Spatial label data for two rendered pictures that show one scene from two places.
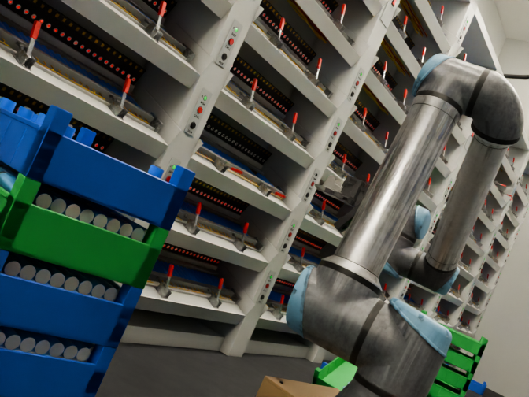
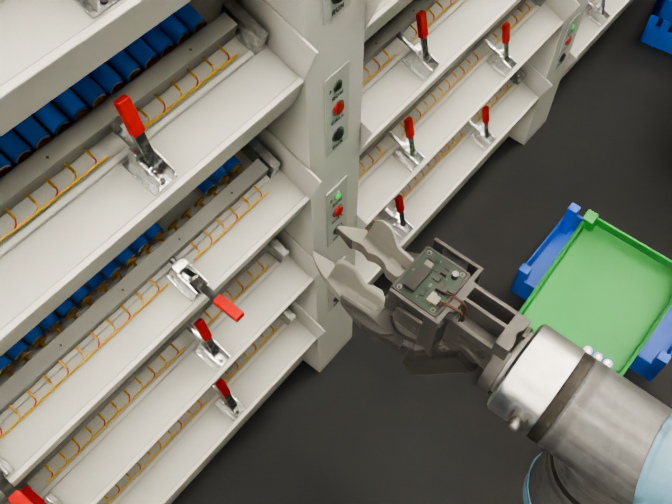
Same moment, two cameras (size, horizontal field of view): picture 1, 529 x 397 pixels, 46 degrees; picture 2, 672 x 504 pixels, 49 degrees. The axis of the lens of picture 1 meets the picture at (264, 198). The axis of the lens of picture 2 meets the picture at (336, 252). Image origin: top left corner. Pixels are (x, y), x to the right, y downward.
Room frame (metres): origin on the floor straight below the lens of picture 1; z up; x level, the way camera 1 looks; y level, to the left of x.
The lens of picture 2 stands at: (1.64, -0.20, 1.26)
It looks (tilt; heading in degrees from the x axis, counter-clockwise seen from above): 58 degrees down; 7
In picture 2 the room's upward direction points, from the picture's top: straight up
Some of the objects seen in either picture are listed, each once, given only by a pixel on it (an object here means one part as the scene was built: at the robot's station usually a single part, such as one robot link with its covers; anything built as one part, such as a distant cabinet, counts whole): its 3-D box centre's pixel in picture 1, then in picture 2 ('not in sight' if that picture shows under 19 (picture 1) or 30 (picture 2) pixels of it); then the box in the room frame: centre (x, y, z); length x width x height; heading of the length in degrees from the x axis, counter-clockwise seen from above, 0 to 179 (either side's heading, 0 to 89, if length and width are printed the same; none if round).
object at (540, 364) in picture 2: not in sight; (529, 379); (1.91, -0.34, 0.65); 0.10 x 0.05 x 0.09; 148
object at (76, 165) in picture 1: (65, 149); not in sight; (0.83, 0.27, 0.44); 0.30 x 0.20 x 0.08; 44
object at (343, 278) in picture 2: (328, 183); (347, 276); (1.99, -0.17, 0.66); 0.09 x 0.03 x 0.06; 66
